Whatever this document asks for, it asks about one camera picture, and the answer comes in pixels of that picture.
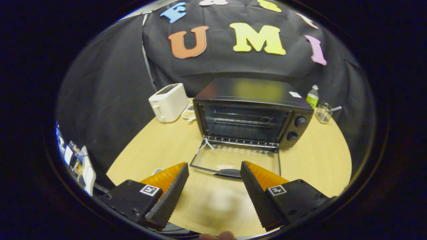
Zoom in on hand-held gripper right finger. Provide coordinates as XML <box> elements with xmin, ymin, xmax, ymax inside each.
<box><xmin>240</xmin><ymin>160</ymin><xmax>337</xmax><ymax>232</ymax></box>

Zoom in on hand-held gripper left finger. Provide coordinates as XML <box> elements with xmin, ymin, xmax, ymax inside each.
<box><xmin>99</xmin><ymin>162</ymin><xmax>189</xmax><ymax>231</ymax></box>

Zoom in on black toaster oven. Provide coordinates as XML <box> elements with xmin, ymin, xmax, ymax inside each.
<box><xmin>189</xmin><ymin>78</ymin><xmax>314</xmax><ymax>179</ymax></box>

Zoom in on white bread toaster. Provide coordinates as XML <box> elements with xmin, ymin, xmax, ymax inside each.
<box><xmin>148</xmin><ymin>83</ymin><xmax>189</xmax><ymax>123</ymax></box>

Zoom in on white printed papers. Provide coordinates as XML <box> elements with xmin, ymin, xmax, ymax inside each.
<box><xmin>56</xmin><ymin>122</ymin><xmax>97</xmax><ymax>197</ymax></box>

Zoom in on small white object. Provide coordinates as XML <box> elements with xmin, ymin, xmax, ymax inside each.
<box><xmin>181</xmin><ymin>103</ymin><xmax>197</xmax><ymax>122</ymax></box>

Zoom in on clear glass jar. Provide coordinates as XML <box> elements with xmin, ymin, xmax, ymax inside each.
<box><xmin>315</xmin><ymin>102</ymin><xmax>333</xmax><ymax>124</ymax></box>

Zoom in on green drink bottle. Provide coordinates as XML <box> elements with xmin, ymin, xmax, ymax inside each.
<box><xmin>306</xmin><ymin>85</ymin><xmax>319</xmax><ymax>109</ymax></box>

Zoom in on black backdrop cloth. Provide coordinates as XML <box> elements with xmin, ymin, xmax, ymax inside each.
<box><xmin>55</xmin><ymin>0</ymin><xmax>377</xmax><ymax>190</ymax></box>

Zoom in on white string loop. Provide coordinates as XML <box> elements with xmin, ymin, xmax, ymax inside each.
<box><xmin>196</xmin><ymin>138</ymin><xmax>215</xmax><ymax>154</ymax></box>

